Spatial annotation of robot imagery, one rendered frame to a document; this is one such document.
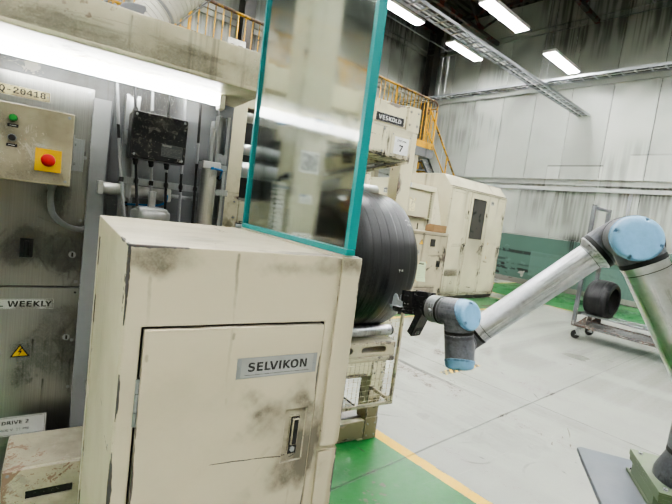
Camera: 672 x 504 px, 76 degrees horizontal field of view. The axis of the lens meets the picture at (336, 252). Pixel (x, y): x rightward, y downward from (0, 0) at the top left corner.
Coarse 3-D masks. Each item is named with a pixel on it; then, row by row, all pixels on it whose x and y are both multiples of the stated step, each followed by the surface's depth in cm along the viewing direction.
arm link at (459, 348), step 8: (448, 336) 132; (456, 336) 130; (464, 336) 130; (472, 336) 131; (448, 344) 132; (456, 344) 130; (464, 344) 130; (472, 344) 131; (448, 352) 132; (456, 352) 130; (464, 352) 130; (472, 352) 131; (448, 360) 133; (456, 360) 131; (464, 360) 130; (472, 360) 131; (456, 368) 131; (464, 368) 130; (472, 368) 132
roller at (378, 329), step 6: (378, 324) 174; (384, 324) 175; (390, 324) 177; (354, 330) 165; (360, 330) 166; (366, 330) 168; (372, 330) 169; (378, 330) 171; (384, 330) 173; (390, 330) 174; (354, 336) 166; (360, 336) 168
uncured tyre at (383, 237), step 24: (360, 216) 155; (384, 216) 158; (360, 240) 152; (384, 240) 153; (408, 240) 160; (384, 264) 153; (408, 264) 159; (360, 288) 153; (384, 288) 155; (408, 288) 162; (360, 312) 158; (384, 312) 164
